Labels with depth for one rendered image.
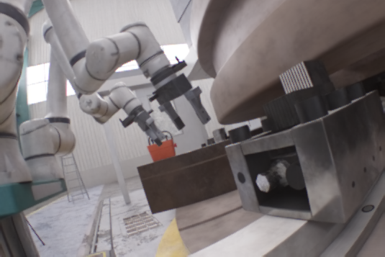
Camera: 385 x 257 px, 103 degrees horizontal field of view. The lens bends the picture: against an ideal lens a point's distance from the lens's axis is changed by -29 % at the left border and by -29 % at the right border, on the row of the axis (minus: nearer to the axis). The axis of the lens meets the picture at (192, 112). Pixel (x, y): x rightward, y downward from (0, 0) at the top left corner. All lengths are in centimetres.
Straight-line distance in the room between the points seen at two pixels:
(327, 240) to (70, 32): 89
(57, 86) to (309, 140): 111
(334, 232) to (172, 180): 121
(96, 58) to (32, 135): 55
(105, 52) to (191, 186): 124
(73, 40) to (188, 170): 118
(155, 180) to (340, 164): 133
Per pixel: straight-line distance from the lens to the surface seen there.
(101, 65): 52
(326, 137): 41
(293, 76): 68
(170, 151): 156
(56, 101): 117
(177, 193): 157
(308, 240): 52
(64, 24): 70
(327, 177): 43
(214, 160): 155
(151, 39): 62
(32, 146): 97
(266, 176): 56
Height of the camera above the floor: 70
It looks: 9 degrees up
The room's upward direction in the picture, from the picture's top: 17 degrees counter-clockwise
